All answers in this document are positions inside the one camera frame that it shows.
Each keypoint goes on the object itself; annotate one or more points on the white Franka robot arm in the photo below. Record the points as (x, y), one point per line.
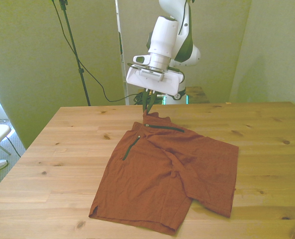
(164, 37)

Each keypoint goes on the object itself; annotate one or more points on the small wooden robot stand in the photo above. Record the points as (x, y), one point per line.
(199, 94)

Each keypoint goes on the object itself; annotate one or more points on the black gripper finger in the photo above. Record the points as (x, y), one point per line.
(144, 102)
(150, 103)

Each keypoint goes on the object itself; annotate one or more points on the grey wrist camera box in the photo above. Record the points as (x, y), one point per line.
(151, 74)

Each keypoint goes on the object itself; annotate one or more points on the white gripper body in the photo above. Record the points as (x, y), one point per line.
(170, 84)

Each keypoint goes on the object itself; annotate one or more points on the rust orange shorts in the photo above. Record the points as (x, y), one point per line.
(142, 179)

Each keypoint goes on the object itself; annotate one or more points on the black tripod stand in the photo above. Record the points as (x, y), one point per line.
(80, 70)

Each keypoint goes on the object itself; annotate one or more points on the white panel edge strip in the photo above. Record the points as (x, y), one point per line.
(124, 49)

